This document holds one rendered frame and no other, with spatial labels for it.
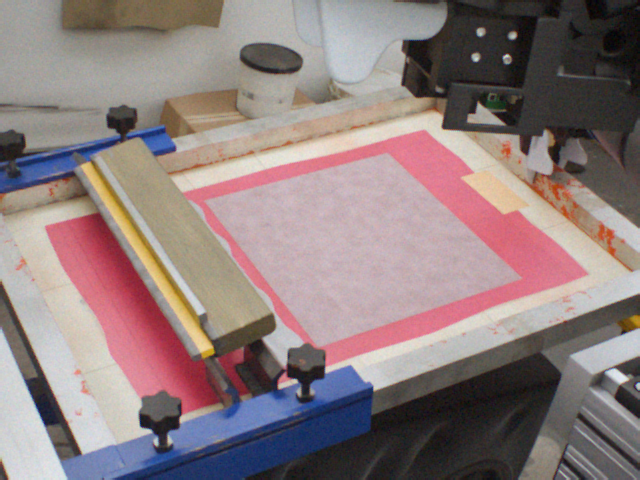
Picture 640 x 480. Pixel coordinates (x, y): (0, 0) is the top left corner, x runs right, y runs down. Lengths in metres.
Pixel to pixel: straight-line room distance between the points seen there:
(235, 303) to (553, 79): 0.71
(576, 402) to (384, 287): 0.36
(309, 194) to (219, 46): 2.13
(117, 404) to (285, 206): 0.43
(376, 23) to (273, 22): 3.20
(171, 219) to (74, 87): 2.22
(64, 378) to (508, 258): 0.60
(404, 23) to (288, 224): 1.00
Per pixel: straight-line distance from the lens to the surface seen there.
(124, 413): 1.21
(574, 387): 1.10
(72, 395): 1.19
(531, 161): 1.55
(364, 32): 0.49
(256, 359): 1.17
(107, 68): 3.51
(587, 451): 1.12
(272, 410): 1.14
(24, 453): 1.07
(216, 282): 1.21
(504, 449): 1.55
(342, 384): 1.17
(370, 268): 1.40
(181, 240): 1.28
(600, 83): 0.56
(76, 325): 1.33
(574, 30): 0.55
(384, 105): 1.71
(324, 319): 1.32
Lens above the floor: 1.82
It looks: 31 degrees down
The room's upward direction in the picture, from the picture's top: 12 degrees clockwise
